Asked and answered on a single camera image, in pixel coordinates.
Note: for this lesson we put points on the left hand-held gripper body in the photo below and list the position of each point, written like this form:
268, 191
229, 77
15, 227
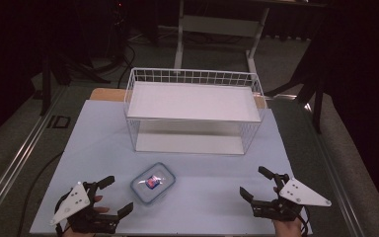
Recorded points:
70, 203

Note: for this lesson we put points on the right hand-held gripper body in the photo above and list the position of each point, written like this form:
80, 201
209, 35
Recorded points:
301, 194

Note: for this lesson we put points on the red and blue small packet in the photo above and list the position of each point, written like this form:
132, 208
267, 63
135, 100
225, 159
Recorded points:
153, 182

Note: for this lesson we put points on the person's right hand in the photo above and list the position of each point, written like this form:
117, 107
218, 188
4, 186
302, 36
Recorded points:
288, 229

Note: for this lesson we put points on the person's left hand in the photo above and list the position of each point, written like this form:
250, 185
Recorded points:
101, 210

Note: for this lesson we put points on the aluminium rail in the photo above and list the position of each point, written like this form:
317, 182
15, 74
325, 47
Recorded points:
335, 177
16, 158

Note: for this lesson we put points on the clear food container blue rim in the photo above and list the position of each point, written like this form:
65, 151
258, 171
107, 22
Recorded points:
141, 191

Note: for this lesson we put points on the white metal desk frame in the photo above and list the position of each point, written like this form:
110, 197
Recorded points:
217, 26

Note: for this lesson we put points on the black metal stand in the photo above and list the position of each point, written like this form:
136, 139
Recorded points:
317, 105
46, 85

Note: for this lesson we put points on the light blue table cover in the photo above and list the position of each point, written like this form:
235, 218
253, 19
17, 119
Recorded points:
210, 184

